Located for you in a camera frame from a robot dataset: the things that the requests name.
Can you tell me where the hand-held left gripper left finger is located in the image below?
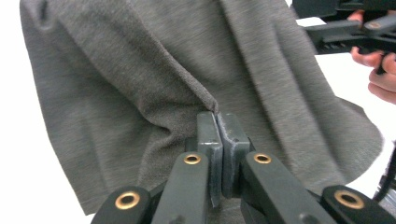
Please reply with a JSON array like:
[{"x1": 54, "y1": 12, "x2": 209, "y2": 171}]
[{"x1": 186, "y1": 111, "x2": 224, "y2": 209}]

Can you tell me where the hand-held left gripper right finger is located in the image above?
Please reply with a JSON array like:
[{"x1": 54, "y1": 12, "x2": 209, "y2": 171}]
[{"x1": 217, "y1": 112, "x2": 255, "y2": 200}]

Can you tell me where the dark grey skirt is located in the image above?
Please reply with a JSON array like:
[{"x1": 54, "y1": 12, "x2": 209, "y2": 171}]
[{"x1": 19, "y1": 0, "x2": 385, "y2": 224}]

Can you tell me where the white table board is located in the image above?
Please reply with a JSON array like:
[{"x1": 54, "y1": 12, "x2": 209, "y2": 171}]
[{"x1": 0, "y1": 0, "x2": 396, "y2": 224}]

